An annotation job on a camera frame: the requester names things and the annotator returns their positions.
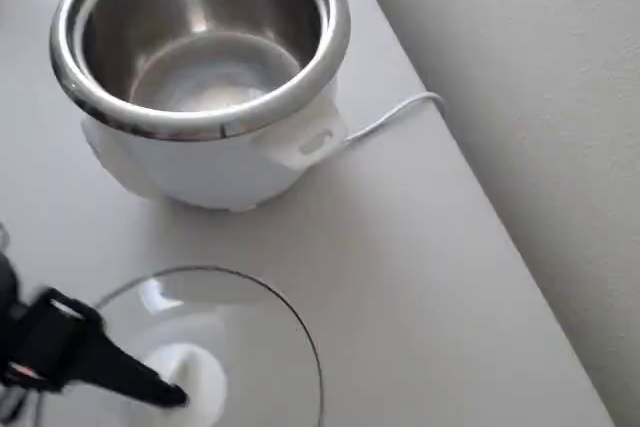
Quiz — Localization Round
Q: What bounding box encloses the steel inner pot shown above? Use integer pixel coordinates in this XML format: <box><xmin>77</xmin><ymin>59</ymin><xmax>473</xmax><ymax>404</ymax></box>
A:
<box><xmin>77</xmin><ymin>0</ymin><xmax>324</xmax><ymax>114</ymax></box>

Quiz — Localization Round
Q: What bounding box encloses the white power cable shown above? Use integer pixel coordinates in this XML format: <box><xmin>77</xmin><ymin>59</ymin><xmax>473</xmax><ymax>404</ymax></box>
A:
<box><xmin>343</xmin><ymin>91</ymin><xmax>447</xmax><ymax>145</ymax></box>

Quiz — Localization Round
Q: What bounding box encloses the glass lid with white knob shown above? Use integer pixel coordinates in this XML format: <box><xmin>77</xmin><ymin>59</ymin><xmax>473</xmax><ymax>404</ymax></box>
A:
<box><xmin>92</xmin><ymin>265</ymin><xmax>325</xmax><ymax>427</ymax></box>

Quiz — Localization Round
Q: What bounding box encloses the white rounded plastic object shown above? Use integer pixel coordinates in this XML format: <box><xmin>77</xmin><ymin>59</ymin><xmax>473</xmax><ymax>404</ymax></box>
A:
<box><xmin>48</xmin><ymin>0</ymin><xmax>350</xmax><ymax>213</ymax></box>

